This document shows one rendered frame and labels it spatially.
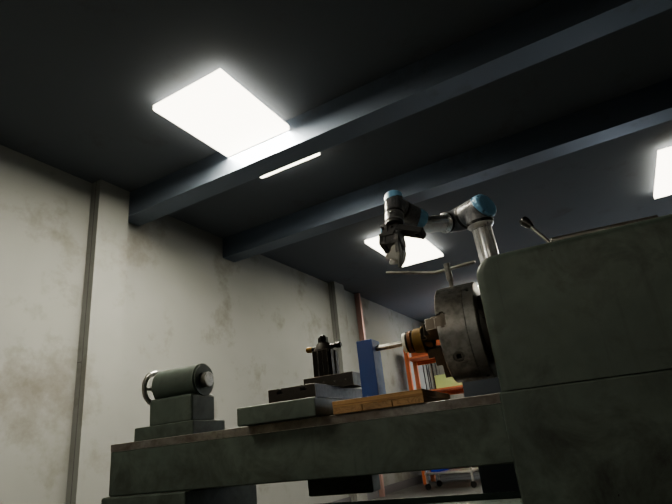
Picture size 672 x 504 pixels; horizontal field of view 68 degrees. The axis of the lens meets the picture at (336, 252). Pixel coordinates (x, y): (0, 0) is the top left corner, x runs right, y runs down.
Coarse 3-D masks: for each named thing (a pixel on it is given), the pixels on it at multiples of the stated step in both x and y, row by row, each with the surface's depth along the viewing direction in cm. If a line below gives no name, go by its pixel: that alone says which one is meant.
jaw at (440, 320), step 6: (432, 318) 159; (438, 318) 156; (444, 318) 156; (426, 324) 159; (432, 324) 158; (438, 324) 156; (444, 324) 155; (420, 330) 167; (426, 330) 158; (432, 330) 158; (420, 336) 166; (426, 336) 163; (432, 336) 163; (438, 336) 163
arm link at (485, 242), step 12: (468, 204) 220; (480, 204) 215; (492, 204) 220; (456, 216) 225; (468, 216) 219; (480, 216) 216; (492, 216) 217; (468, 228) 221; (480, 228) 216; (480, 240) 215; (492, 240) 214; (480, 252) 215; (492, 252) 212
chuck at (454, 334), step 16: (448, 288) 165; (448, 304) 157; (448, 320) 154; (464, 320) 152; (448, 336) 153; (464, 336) 151; (448, 352) 153; (464, 352) 151; (448, 368) 155; (464, 368) 154
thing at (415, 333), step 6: (414, 330) 171; (408, 336) 170; (414, 336) 169; (408, 342) 170; (414, 342) 168; (420, 342) 168; (426, 342) 168; (432, 342) 168; (408, 348) 170; (414, 348) 169; (420, 348) 168; (426, 348) 169
